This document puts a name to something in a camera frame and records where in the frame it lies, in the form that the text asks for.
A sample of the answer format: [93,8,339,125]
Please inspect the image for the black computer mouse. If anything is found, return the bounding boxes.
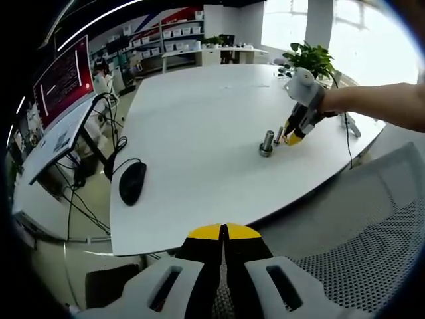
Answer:
[118,162,147,207]

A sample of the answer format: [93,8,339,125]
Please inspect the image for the black mouse cable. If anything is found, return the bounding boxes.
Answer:
[111,158,142,174]

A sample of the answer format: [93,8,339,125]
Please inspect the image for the black office chair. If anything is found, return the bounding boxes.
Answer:
[220,34,236,64]

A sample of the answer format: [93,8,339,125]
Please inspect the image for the long curved ceiling light strip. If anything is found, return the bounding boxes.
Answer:
[56,13,152,53]

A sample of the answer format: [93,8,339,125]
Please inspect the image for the small steel threaded stud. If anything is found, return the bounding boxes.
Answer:
[272,126,285,147]

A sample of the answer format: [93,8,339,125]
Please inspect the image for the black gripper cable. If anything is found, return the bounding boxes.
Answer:
[343,112,355,171]

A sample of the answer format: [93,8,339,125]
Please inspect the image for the printed card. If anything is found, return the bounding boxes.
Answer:
[52,132,72,152]

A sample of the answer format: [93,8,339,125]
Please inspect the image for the large steel threaded stud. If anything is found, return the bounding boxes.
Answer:
[258,130,275,158]

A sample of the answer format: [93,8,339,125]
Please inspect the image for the potted green plant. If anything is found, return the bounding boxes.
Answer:
[282,41,343,82]

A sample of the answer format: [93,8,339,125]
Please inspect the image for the white handheld controller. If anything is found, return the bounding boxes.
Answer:
[340,112,362,138]

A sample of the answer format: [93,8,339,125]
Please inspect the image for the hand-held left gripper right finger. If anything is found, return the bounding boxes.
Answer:
[222,223,369,319]

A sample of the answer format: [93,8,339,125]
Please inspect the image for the storage shelf with white bins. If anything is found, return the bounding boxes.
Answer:
[89,9,205,72]

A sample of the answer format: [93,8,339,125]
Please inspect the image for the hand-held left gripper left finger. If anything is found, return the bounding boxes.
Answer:
[78,223,222,319]

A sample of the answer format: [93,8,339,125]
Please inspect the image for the black desk cables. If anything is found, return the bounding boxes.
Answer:
[96,92,129,160]

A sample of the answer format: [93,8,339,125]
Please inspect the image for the computer monitor with red screen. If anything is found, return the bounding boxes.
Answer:
[32,34,98,133]

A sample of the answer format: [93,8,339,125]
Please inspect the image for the grey mesh office chair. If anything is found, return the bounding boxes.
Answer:
[212,141,425,319]

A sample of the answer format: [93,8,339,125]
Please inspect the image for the grey standing desk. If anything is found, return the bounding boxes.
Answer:
[28,94,116,187]

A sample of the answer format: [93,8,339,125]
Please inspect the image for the white counter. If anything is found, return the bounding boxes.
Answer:
[161,46,270,74]

